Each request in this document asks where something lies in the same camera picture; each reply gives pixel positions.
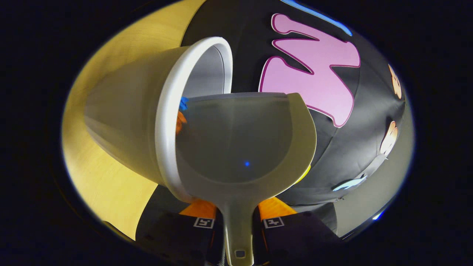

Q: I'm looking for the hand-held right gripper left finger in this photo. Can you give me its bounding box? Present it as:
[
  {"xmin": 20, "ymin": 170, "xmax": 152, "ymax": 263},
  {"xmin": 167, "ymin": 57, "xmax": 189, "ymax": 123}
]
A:
[{"xmin": 135, "ymin": 199, "xmax": 225, "ymax": 266}]

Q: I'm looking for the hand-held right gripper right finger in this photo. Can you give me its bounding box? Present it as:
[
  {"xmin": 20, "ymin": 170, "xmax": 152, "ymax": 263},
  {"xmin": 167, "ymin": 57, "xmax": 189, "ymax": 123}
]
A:
[{"xmin": 253, "ymin": 197, "xmax": 342, "ymax": 266}]

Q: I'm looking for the white plastic dustpan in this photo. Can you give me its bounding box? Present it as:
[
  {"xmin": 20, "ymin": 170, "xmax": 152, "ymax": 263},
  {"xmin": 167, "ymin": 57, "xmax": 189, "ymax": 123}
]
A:
[{"xmin": 175, "ymin": 92, "xmax": 317, "ymax": 266}]

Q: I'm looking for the orange paper ball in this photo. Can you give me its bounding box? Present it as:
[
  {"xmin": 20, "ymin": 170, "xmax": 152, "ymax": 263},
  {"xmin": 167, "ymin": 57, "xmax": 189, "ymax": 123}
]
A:
[{"xmin": 176, "ymin": 111, "xmax": 187, "ymax": 135}]

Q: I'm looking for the white ribbed garbage bin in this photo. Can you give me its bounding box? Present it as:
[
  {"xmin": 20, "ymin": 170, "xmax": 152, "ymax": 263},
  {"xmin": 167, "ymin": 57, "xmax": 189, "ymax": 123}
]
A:
[{"xmin": 84, "ymin": 36, "xmax": 234, "ymax": 203}]

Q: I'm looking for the black backdrop cloth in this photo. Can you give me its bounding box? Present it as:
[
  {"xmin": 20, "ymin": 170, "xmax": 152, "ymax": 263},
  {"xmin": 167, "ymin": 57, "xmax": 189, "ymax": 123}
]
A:
[{"xmin": 135, "ymin": 0, "xmax": 407, "ymax": 237}]

